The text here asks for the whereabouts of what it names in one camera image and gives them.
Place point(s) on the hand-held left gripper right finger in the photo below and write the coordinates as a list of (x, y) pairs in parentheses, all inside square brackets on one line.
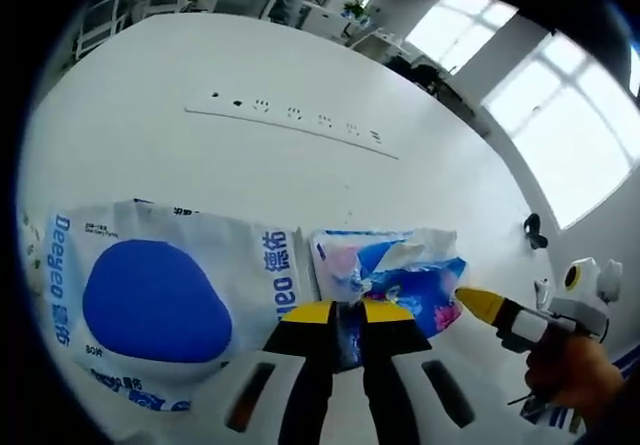
[(395, 365)]

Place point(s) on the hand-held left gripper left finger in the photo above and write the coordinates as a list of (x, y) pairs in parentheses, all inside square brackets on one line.
[(300, 365)]

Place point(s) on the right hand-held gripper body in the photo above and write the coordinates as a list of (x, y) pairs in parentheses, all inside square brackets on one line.
[(585, 300)]

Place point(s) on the blue tissue packet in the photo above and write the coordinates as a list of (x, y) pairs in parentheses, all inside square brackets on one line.
[(400, 275)]

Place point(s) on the white wipes pack blue lid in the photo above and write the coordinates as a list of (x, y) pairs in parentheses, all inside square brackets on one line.
[(150, 305)]

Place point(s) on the person's right hand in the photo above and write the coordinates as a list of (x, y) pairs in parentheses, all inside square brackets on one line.
[(570, 370)]

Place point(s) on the small grey object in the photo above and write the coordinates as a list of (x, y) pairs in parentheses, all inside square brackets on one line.
[(542, 292)]

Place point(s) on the small black object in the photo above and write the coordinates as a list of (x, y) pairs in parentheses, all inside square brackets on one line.
[(531, 224)]

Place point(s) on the white power strip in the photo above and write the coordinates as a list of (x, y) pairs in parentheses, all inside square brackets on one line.
[(280, 117)]

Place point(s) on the potted green plant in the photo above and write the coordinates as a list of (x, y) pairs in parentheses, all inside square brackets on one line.
[(357, 10)]

